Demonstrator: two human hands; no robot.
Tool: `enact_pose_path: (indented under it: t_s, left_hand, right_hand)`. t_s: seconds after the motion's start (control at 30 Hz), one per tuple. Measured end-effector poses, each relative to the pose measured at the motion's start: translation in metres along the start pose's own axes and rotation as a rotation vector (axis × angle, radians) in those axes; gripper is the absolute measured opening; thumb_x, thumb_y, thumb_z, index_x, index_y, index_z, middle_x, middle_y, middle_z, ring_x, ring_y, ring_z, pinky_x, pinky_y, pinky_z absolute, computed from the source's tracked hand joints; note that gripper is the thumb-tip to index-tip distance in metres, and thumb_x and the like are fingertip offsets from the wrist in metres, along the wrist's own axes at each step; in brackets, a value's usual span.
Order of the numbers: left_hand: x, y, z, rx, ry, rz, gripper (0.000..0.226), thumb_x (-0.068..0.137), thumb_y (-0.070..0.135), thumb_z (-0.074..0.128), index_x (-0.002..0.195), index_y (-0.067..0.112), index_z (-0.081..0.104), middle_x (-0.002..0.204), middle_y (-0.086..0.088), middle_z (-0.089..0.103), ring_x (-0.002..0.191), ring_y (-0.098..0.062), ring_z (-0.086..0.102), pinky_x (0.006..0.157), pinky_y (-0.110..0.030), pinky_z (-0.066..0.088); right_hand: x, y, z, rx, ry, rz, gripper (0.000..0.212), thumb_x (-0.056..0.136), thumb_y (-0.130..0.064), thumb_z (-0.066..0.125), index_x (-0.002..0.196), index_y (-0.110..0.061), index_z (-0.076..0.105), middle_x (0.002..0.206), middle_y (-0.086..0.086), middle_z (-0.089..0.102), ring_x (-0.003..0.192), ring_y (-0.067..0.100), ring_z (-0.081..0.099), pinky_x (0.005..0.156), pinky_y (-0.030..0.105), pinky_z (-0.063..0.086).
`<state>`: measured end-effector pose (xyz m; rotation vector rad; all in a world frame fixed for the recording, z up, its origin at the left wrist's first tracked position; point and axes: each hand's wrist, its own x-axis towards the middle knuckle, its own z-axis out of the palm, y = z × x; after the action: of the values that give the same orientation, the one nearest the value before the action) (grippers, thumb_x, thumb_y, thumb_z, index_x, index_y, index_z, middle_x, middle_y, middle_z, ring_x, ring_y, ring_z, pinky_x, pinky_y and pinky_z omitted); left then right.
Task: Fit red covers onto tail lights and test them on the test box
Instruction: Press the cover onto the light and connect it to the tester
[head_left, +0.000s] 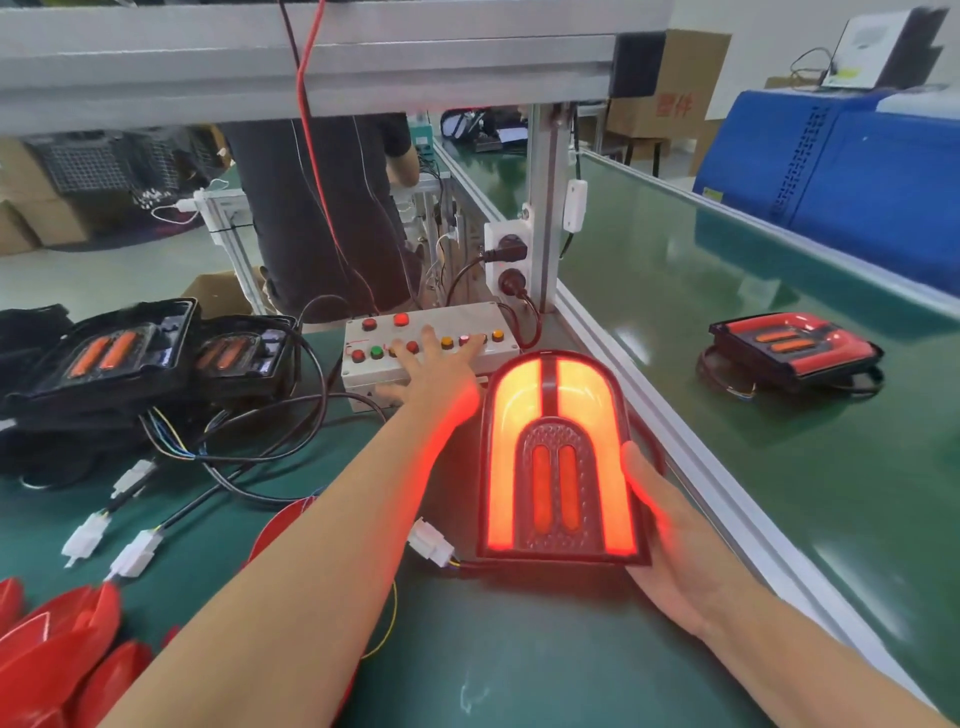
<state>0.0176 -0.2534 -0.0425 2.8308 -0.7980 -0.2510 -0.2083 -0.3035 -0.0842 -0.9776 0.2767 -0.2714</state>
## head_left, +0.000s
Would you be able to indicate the person's right hand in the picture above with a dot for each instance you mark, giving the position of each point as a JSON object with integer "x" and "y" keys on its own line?
{"x": 679, "y": 559}

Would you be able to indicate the person's left hand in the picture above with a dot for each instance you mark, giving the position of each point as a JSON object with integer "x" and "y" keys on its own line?
{"x": 439, "y": 394}

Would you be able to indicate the person's left little finger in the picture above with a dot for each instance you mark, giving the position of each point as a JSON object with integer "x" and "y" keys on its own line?
{"x": 388, "y": 392}

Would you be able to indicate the person's left middle finger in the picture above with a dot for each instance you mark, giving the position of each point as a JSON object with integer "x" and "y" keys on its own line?
{"x": 433, "y": 343}

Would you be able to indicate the person's right thumb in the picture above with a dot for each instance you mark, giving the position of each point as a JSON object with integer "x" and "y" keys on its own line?
{"x": 642, "y": 476}

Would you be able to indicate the lit red arched tail light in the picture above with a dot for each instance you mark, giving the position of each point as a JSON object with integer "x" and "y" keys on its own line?
{"x": 559, "y": 465}

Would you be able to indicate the person's left forearm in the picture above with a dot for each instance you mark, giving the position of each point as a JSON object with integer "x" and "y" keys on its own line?
{"x": 300, "y": 570}

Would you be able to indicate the person's right forearm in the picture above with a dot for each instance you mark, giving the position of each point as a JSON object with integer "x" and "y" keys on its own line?
{"x": 810, "y": 675}

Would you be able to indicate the white button control box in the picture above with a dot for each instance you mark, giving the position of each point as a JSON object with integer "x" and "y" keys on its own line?
{"x": 375, "y": 360}

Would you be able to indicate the white power strip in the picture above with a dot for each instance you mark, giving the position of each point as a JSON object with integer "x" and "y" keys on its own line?
{"x": 517, "y": 225}

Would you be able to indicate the small black tail light housing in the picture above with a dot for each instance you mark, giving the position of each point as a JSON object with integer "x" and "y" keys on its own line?
{"x": 240, "y": 356}

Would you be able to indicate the red lens cover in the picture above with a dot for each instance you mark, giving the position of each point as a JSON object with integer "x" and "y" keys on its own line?
{"x": 71, "y": 619}
{"x": 7, "y": 604}
{"x": 281, "y": 525}
{"x": 45, "y": 686}
{"x": 112, "y": 686}

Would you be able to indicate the small open cardboard box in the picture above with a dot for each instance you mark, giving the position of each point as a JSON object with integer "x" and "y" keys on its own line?
{"x": 217, "y": 291}

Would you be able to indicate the unlit red tail light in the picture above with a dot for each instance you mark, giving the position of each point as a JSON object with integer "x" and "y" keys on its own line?
{"x": 795, "y": 349}

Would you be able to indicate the white adapter box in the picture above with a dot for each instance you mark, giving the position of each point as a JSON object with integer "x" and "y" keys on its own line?
{"x": 576, "y": 204}

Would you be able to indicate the green device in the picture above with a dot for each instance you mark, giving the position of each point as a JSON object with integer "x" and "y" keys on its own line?
{"x": 421, "y": 133}

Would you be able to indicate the large black tail light housing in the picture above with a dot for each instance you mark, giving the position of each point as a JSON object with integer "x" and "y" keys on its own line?
{"x": 105, "y": 360}

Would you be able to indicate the brown cardboard box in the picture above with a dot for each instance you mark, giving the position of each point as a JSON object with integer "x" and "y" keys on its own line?
{"x": 675, "y": 82}

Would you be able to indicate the blue machine cover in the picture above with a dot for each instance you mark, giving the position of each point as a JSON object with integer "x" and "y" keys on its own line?
{"x": 840, "y": 180}

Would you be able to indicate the black mesh crate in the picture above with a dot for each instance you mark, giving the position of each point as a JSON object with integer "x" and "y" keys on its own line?
{"x": 112, "y": 161}

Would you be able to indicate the stacked cardboard boxes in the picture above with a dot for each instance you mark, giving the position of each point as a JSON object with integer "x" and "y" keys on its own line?
{"x": 37, "y": 210}

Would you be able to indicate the white and black device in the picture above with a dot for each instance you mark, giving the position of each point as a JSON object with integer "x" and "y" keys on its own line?
{"x": 885, "y": 45}

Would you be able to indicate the aluminium conveyor rail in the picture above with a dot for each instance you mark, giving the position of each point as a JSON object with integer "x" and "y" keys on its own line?
{"x": 675, "y": 465}

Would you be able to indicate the aluminium frame post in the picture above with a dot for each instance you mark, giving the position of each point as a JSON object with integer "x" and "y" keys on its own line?
{"x": 546, "y": 195}

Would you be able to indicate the white frame stand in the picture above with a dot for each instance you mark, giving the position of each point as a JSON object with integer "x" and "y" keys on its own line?
{"x": 229, "y": 225}

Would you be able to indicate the aluminium frame beam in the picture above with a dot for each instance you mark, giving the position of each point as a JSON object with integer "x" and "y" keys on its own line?
{"x": 300, "y": 67}

